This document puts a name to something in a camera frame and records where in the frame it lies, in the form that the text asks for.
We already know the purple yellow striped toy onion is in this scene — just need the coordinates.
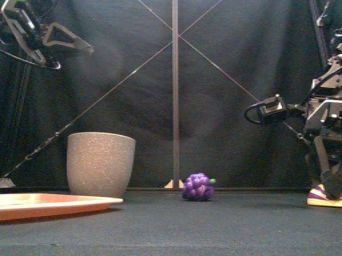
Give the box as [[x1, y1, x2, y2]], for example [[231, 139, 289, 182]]
[[306, 183, 342, 209]]

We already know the grey speckled cup bowl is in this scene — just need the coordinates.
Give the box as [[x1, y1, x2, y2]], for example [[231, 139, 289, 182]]
[[66, 131, 138, 199]]

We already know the black backdrop cloth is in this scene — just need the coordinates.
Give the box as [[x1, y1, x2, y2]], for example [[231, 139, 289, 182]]
[[0, 0, 342, 192]]

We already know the purple toy grape bunch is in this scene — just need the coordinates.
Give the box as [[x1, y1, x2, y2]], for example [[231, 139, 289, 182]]
[[180, 172, 218, 202]]

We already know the orange flat plate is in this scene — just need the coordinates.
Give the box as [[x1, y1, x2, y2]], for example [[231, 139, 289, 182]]
[[0, 192, 126, 222]]

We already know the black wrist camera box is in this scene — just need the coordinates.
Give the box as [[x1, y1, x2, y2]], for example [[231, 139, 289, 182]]
[[255, 94, 291, 127]]

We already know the thin diagonal brace wire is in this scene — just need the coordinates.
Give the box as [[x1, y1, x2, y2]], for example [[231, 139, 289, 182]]
[[136, 0, 309, 141], [0, 0, 225, 180]]

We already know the black camera cable loop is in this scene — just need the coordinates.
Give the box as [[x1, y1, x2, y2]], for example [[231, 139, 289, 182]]
[[243, 101, 267, 126]]

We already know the grey vertical frame pole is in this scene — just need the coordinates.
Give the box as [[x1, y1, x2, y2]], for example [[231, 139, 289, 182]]
[[170, 0, 182, 190]]

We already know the pole foot bracket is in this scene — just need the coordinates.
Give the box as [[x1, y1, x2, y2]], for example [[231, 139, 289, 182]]
[[163, 178, 186, 190]]

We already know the wire anchor foot bracket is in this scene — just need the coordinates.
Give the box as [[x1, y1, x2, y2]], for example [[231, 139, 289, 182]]
[[0, 177, 18, 190]]

